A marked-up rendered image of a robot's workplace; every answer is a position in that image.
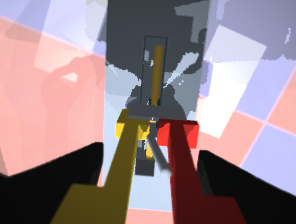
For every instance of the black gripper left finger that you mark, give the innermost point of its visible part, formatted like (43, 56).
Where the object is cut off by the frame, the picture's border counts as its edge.
(33, 196)

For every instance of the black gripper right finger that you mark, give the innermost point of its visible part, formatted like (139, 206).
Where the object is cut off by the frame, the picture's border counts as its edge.
(260, 201)

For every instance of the yellow rod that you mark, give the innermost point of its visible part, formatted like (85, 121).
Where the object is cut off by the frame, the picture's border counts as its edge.
(155, 87)

